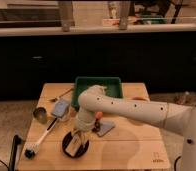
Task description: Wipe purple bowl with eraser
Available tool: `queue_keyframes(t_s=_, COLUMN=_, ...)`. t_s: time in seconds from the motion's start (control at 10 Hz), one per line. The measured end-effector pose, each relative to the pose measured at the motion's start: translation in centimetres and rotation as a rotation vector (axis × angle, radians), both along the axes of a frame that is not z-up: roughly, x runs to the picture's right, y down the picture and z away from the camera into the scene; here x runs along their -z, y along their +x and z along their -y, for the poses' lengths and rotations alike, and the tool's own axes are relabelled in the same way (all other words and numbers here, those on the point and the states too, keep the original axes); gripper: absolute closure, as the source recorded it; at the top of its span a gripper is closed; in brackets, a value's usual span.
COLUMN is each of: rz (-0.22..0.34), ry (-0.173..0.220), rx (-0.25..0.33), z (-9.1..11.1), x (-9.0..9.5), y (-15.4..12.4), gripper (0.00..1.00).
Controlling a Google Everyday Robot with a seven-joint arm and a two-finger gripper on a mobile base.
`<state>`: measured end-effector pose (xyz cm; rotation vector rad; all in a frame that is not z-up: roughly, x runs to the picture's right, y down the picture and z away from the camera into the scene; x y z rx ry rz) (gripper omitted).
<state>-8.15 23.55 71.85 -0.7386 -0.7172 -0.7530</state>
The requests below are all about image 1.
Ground white eraser block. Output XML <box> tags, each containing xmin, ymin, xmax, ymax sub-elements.
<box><xmin>66</xmin><ymin>135</ymin><xmax>82</xmax><ymax>157</ymax></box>

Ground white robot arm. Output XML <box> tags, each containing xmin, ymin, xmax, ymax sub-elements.
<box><xmin>75</xmin><ymin>85</ymin><xmax>196</xmax><ymax>171</ymax></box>

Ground dark purple bowl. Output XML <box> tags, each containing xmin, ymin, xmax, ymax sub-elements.
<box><xmin>62</xmin><ymin>132</ymin><xmax>89</xmax><ymax>158</ymax></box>

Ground grey triangular cloth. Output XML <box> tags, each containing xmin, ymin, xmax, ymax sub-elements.
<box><xmin>97</xmin><ymin>121</ymin><xmax>115</xmax><ymax>137</ymax></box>

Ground orange topped small figure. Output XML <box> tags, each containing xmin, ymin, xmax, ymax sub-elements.
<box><xmin>92</xmin><ymin>112</ymin><xmax>103</xmax><ymax>132</ymax></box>

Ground wooden spoon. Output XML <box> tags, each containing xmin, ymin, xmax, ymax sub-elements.
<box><xmin>49</xmin><ymin>88</ymin><xmax>74</xmax><ymax>102</ymax></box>

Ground green plastic tray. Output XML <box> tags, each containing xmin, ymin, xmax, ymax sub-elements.
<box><xmin>71</xmin><ymin>76</ymin><xmax>123</xmax><ymax>111</ymax></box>

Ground white handled dish brush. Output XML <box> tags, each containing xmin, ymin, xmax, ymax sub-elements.
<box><xmin>24</xmin><ymin>118</ymin><xmax>57</xmax><ymax>159</ymax></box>

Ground black clamp post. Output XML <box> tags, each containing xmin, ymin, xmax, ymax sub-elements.
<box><xmin>8</xmin><ymin>135</ymin><xmax>22</xmax><ymax>171</ymax></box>

